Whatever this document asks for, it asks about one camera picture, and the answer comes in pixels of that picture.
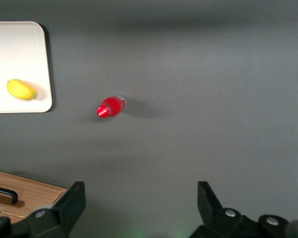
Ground wooden drawer cabinet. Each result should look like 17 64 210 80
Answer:
0 168 69 225

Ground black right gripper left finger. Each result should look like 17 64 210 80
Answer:
24 181 86 238

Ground cream plastic tray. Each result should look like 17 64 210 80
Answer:
0 21 53 114

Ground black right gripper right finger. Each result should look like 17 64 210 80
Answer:
190 180 261 238

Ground black drawer handle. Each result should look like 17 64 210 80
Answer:
0 184 18 205

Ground wooden drawer front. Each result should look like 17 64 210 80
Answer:
0 176 63 215

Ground red soda can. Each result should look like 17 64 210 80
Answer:
96 94 127 119

